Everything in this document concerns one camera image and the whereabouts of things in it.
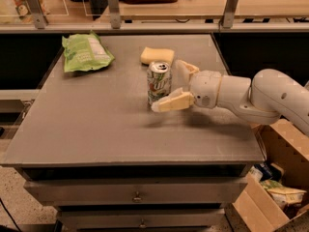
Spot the right metal bracket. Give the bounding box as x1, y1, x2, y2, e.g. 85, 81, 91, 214
220, 0, 239, 28

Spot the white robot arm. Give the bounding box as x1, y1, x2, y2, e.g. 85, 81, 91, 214
152, 60, 309, 135

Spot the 7up soda can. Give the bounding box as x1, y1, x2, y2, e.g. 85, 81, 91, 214
147, 61, 172, 104

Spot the left metal bracket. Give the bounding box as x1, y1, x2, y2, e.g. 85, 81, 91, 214
26, 0, 47, 29

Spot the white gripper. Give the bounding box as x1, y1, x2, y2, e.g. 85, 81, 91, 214
152, 60, 222, 112

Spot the snack packet in box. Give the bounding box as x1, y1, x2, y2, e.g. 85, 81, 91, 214
260, 180, 306, 210

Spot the lower metal drawer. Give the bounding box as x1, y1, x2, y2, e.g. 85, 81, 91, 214
57, 209, 224, 229

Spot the green chip bag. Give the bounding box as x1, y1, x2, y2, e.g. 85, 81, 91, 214
62, 31, 115, 73

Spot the middle metal bracket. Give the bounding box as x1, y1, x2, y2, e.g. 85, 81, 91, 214
107, 0, 122, 29

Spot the cardboard box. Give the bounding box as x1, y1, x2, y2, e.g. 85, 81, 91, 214
226, 119, 309, 232

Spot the yellow sponge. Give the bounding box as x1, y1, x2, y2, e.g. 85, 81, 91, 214
140, 47, 175, 65

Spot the metal bracket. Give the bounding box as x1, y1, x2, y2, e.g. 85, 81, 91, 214
107, 0, 122, 29
220, 0, 239, 28
26, 0, 47, 29

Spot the colourful package behind glass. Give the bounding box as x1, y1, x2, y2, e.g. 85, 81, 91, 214
0, 0, 49, 24

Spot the metal drawer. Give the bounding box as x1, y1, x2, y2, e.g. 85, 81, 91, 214
57, 209, 224, 229
25, 178, 247, 206

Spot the upper metal drawer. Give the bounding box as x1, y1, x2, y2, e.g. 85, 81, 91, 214
25, 178, 247, 206

